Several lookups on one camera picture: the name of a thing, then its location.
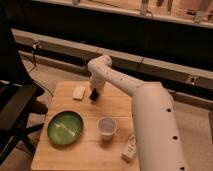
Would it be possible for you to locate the wooden table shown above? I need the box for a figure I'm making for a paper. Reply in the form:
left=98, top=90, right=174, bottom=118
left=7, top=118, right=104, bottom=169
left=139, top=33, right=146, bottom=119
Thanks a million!
left=31, top=81, right=139, bottom=171

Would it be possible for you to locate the black office chair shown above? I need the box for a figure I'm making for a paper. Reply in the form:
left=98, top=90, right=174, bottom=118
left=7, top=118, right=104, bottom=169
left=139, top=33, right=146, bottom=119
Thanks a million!
left=0, top=7, right=48, bottom=165

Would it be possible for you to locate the green plate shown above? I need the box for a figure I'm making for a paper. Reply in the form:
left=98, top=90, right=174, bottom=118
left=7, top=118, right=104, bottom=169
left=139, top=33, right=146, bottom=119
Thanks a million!
left=47, top=111, right=84, bottom=146

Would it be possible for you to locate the white sponge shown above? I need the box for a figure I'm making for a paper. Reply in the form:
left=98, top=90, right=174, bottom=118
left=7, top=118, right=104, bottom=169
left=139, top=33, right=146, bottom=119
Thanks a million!
left=72, top=86, right=86, bottom=100

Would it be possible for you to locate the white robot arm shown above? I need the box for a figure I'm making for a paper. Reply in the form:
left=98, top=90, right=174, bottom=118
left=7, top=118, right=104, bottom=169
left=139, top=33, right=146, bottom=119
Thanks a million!
left=88, top=55, right=189, bottom=171

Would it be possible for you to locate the white bottle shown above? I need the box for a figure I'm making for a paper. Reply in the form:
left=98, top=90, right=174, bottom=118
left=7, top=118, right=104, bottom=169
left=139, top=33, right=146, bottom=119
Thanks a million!
left=121, top=135, right=136, bottom=162

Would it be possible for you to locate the black eraser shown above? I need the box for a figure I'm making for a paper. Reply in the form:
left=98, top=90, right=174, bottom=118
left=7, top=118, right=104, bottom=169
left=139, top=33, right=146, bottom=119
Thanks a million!
left=89, top=89, right=99, bottom=101

